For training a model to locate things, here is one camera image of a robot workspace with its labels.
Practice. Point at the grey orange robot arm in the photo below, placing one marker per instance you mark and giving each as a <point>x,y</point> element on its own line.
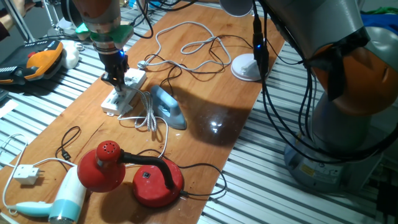
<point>326,46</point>

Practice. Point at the blue plastic bag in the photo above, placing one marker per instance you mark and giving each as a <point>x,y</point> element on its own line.
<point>377,20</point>

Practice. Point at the white rounded gadget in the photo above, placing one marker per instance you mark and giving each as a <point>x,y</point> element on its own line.
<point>71,56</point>

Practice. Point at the white power strip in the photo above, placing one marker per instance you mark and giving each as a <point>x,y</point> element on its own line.
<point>122,99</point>

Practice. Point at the blue and white gadget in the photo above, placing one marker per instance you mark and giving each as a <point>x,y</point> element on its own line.
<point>155,3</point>

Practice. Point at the glossy wooden board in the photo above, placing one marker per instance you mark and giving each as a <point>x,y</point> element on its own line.
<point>211,102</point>

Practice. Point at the red desk lamp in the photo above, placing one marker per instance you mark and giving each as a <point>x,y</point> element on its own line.
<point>152,186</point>

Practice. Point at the orange black teach pendant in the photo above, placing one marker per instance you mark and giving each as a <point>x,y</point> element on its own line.
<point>43,60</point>

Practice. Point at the person's bare hand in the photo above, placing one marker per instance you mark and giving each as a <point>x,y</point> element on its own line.
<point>21,6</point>

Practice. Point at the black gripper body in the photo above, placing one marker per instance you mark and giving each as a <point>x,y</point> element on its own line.
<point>115,65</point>

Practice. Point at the white square plug adapter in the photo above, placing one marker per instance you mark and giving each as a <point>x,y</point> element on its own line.
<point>26,175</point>

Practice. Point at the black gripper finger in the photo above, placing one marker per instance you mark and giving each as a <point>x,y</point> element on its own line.
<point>120,84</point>
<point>109,79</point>

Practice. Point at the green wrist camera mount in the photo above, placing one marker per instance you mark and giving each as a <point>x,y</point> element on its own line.
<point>122,34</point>

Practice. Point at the black filament spool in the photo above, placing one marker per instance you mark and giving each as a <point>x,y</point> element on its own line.
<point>66,11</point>

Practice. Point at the white and blue hair dryer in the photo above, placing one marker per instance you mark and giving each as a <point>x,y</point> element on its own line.
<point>68,199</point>

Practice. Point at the white desk lamp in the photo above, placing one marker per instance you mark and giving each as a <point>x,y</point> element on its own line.
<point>244,70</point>

